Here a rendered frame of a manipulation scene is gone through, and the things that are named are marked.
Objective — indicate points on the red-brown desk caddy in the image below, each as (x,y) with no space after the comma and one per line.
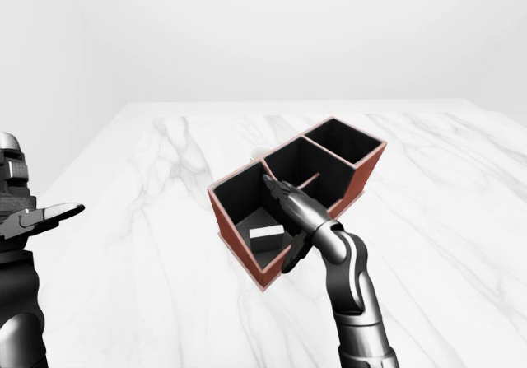
(358,178)

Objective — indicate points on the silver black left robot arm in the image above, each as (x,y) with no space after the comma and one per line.
(18,314)

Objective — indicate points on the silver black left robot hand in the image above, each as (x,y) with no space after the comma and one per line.
(24,220)

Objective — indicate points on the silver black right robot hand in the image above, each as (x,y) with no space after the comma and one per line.
(302,211)

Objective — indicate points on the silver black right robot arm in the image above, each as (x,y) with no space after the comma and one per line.
(350,285)

